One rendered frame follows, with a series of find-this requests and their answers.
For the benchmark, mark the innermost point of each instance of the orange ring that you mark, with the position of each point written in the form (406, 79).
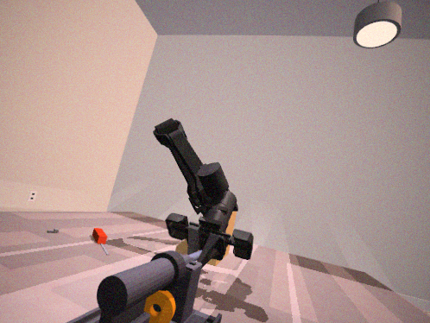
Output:
(167, 304)

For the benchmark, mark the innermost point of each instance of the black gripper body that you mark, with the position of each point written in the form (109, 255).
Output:
(214, 221)

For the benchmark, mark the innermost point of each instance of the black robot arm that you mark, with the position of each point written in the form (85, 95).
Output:
(206, 183)

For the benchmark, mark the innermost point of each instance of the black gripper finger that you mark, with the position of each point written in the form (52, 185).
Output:
(192, 236)
(214, 246)

